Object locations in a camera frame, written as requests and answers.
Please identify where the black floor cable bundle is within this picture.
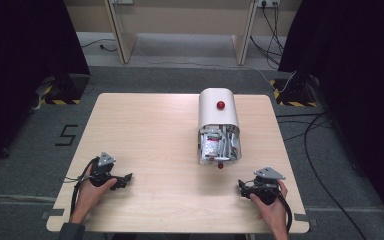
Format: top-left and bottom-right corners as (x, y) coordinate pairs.
(249, 0), (286, 68)

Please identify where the black curtain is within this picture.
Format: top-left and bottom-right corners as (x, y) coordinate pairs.
(0, 0), (92, 174)
(277, 0), (384, 234)

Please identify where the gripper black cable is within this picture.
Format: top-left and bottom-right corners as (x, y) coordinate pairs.
(267, 186), (294, 234)
(63, 157), (100, 218)

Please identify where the black stand base striped tape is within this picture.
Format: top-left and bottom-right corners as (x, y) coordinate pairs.
(39, 73), (92, 106)
(269, 76), (318, 108)

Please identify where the white wall socket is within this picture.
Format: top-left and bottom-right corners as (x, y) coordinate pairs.
(257, 0), (282, 8)

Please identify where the grey tape strip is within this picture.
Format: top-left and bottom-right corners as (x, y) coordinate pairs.
(40, 208), (66, 220)
(293, 212), (318, 229)

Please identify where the black cable with plug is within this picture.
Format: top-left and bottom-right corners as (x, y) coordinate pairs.
(80, 37), (119, 54)

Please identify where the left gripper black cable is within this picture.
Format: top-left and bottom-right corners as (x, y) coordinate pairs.
(63, 157), (100, 218)

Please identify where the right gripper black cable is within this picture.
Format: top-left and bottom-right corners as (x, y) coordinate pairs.
(267, 186), (294, 234)

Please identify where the long black floor cable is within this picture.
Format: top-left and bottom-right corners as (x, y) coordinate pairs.
(275, 111), (369, 240)

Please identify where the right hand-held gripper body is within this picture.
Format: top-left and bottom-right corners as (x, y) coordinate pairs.
(244, 166), (287, 205)

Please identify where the white container with red knob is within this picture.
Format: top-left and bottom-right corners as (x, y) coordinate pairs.
(197, 87), (243, 170)

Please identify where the pile of silver packets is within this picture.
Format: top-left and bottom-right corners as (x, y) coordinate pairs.
(200, 124), (241, 162)

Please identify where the person's right hand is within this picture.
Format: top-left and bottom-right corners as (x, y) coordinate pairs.
(249, 179), (290, 234)

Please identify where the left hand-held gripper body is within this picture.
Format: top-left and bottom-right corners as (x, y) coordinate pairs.
(89, 151), (128, 188)

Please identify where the person's left hand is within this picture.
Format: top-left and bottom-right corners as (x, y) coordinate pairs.
(69, 177), (118, 225)

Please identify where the light wooden desk frame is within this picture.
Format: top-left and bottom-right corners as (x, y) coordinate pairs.
(103, 0), (259, 67)

